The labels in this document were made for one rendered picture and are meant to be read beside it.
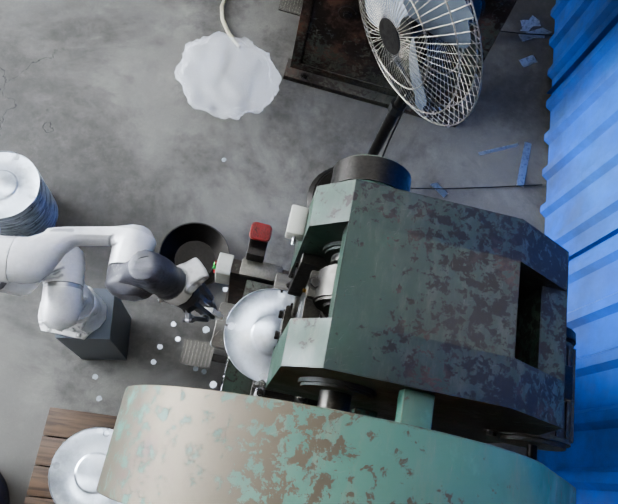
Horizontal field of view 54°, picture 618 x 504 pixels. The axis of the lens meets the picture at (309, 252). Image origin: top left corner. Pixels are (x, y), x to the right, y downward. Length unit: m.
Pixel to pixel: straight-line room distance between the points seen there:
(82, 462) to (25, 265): 0.92
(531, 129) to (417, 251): 2.30
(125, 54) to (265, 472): 2.63
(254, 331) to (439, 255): 0.78
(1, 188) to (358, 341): 1.81
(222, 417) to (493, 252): 0.65
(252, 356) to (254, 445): 0.97
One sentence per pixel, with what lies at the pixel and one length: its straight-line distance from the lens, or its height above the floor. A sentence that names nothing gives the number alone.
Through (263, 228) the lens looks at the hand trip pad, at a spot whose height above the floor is 0.76.
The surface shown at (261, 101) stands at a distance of 2.96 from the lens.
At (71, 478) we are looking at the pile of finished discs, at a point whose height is 0.37.
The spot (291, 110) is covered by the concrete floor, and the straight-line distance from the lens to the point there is 3.08.
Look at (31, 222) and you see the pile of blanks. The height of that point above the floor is 0.19.
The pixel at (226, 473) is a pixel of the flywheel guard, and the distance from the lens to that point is 0.89.
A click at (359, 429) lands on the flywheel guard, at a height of 1.74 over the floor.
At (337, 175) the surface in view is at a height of 1.37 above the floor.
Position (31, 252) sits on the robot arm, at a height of 1.20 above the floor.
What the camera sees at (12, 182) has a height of 0.31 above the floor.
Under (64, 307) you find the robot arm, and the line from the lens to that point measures 1.85.
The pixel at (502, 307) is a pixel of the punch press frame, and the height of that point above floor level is 1.50.
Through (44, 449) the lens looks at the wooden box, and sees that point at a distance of 2.30.
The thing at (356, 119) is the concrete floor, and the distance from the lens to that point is 3.12.
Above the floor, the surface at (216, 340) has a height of 0.78.
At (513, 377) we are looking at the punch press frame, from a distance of 1.22.
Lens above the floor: 2.58
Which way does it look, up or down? 69 degrees down
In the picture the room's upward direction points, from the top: 25 degrees clockwise
